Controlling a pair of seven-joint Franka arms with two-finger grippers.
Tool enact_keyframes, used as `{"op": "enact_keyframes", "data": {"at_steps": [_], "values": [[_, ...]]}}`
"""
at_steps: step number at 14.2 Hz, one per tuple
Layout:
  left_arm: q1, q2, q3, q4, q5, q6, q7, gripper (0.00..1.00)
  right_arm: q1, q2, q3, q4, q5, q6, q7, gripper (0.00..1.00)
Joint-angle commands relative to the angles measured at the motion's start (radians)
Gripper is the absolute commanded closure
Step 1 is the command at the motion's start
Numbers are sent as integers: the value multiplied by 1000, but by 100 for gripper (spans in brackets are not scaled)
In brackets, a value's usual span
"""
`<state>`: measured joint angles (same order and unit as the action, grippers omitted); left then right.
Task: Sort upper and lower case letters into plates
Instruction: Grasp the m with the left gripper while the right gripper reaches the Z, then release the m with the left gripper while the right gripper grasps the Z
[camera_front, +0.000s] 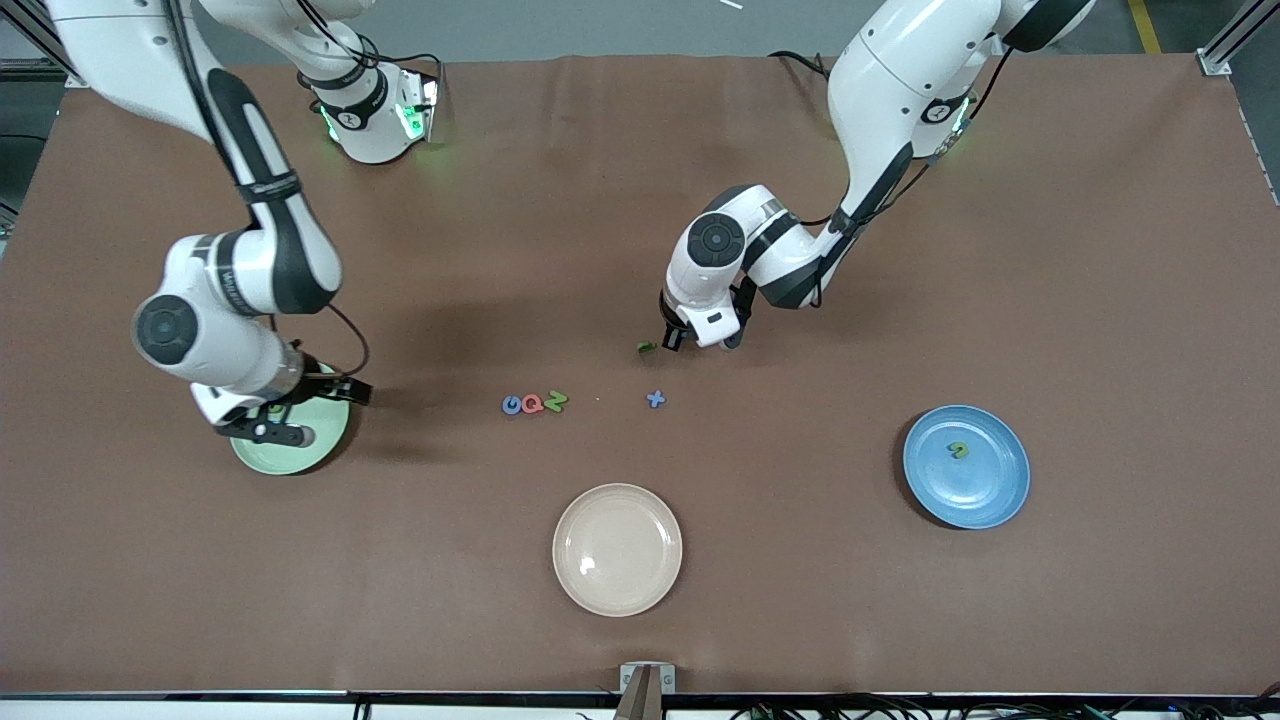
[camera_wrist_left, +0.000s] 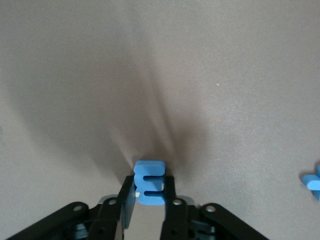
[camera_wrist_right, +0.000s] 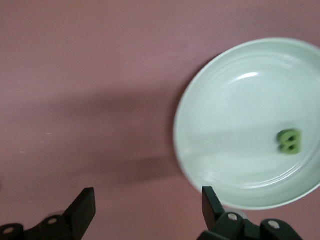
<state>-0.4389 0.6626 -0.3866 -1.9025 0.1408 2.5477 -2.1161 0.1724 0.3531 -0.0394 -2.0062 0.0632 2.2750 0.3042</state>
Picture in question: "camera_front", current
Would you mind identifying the black base cable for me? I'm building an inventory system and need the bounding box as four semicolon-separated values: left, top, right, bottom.
295;0;443;86
768;48;846;81

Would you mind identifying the green plate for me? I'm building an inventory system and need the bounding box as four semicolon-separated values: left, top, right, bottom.
229;365;351;476

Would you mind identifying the blue plate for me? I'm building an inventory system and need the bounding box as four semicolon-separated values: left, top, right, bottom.
902;404;1031;531

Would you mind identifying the black left base cable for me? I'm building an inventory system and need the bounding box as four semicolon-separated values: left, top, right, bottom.
768;48;846;81

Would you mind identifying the beige plate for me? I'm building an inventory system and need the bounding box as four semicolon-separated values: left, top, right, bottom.
552;483;684;618

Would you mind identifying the brown table mat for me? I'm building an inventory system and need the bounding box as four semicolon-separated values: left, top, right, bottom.
0;52;1280;697

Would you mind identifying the aluminium frame post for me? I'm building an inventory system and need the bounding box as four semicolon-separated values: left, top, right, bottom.
1197;0;1276;78
0;0;98;88

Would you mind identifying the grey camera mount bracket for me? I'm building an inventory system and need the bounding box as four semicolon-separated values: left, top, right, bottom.
615;662;677;720

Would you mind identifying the black right base cable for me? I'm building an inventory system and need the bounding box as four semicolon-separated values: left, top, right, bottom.
295;0;443;86

